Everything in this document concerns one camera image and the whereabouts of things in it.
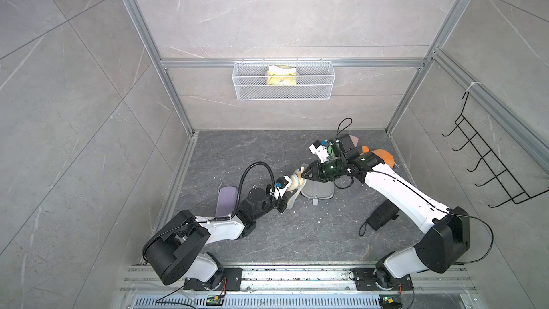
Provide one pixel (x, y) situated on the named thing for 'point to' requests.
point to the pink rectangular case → (354, 140)
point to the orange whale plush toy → (383, 154)
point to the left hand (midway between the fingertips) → (295, 184)
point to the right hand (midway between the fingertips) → (304, 175)
